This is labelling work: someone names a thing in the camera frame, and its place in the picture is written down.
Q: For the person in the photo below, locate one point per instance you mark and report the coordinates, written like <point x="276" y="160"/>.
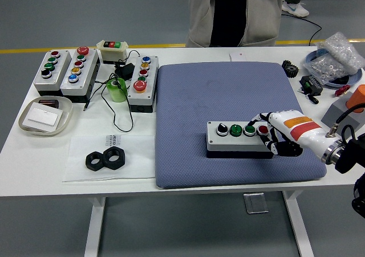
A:
<point x="202" y="17"/>

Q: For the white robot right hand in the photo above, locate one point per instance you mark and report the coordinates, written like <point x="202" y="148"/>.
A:
<point x="296" y="128"/>

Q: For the grey four-button control box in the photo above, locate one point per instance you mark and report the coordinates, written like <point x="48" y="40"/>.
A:
<point x="236" y="144"/>

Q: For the black gear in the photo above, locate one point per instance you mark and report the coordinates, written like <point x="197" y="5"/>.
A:
<point x="290" y="69"/>

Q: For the small black hex nut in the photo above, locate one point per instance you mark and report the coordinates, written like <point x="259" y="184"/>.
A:
<point x="89" y="165"/>

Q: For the white table leg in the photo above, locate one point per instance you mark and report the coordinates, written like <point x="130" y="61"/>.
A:
<point x="94" y="225"/>
<point x="298" y="225"/>

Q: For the white rectangular switch plate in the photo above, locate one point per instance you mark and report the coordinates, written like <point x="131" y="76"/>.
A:
<point x="42" y="117"/>

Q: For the dark rectangular block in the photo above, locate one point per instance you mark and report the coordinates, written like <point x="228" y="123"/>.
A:
<point x="48" y="101"/>

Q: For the blue-grey textured mat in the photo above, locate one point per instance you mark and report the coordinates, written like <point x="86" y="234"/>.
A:
<point x="199" y="97"/>

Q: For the black module with green terminals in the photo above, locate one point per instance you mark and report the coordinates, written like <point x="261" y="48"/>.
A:
<point x="312" y="84"/>

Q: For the grey box, blue button row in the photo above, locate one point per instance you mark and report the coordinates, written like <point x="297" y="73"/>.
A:
<point x="151" y="77"/>

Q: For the small red part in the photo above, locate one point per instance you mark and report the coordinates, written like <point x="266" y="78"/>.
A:
<point x="342" y="90"/>

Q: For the cream three-button switch box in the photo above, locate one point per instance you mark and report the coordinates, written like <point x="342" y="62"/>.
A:
<point x="111" y="52"/>

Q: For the blue plate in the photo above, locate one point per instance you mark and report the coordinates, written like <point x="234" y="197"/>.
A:
<point x="356" y="79"/>

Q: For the orange cylinder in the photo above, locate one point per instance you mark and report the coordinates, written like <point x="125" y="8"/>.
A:
<point x="357" y="97"/>

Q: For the white oval tray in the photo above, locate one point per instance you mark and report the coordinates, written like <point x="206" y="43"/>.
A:
<point x="67" y="117"/>

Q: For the grey block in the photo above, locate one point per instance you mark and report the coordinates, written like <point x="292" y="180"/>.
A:
<point x="333" y="114"/>

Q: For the large black hex nut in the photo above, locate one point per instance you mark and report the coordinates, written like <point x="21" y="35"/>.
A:
<point x="107" y="160"/>

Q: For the clear printed plastic bag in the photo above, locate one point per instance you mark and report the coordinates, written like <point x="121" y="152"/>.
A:
<point x="137" y="160"/>

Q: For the metal bracket under table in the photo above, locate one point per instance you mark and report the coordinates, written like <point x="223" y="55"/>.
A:
<point x="256" y="203"/>

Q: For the grey box, round emergency stop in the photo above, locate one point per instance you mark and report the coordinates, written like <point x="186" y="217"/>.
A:
<point x="85" y="71"/>

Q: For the grey box with black button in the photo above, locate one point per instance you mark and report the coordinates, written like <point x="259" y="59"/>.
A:
<point x="61" y="66"/>

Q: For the green tape roll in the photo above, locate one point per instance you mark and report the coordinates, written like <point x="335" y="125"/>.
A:
<point x="117" y="94"/>

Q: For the person's leg with white sneaker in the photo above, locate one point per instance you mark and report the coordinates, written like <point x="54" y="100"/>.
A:
<point x="296" y="9"/>

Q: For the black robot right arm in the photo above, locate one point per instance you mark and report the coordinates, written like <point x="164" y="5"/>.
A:
<point x="346" y="157"/>

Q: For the clear bag of metal washers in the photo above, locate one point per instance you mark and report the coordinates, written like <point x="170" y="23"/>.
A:
<point x="339" y="54"/>

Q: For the black power adapter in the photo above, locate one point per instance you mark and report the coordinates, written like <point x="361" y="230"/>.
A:
<point x="125" y="70"/>

